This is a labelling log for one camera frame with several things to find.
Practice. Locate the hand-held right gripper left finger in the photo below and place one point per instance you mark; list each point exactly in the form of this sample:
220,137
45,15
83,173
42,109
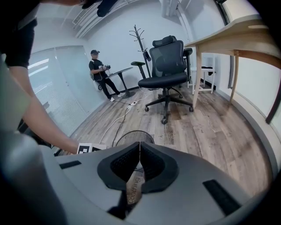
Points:
123,163

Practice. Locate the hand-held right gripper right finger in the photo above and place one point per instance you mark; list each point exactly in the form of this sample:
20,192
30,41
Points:
160,169

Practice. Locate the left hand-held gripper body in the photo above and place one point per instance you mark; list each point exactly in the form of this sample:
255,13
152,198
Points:
87,147

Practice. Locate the black mesh wastebasket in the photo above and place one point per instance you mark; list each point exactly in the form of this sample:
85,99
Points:
136,136

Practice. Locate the person's left forearm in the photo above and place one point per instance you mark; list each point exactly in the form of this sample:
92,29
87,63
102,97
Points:
50,129

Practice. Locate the beige printed card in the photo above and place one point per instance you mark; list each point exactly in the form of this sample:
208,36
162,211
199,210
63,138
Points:
135,189

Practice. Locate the white power strip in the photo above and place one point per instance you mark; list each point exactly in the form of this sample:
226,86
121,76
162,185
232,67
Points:
132,104

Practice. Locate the round black table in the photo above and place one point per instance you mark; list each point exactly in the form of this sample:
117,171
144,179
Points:
119,71

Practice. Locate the black office chair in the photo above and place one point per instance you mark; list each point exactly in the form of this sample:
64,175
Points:
163,82

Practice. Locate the white stool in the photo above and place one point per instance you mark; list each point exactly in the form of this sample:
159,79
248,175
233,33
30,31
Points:
205,70

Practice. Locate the black bag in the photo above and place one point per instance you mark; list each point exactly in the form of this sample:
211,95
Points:
147,55

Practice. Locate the black cloth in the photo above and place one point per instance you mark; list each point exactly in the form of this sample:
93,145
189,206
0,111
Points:
208,70

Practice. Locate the black coat rack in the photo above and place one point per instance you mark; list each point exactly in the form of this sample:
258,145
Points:
139,41

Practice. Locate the person's black shirt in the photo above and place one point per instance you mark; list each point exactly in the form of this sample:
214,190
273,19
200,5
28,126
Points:
22,44

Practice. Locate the white ceiling air vent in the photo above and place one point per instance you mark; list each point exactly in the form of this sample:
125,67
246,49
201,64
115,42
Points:
79,17

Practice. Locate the light wooden desk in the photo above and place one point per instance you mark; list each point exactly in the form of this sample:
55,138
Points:
241,35

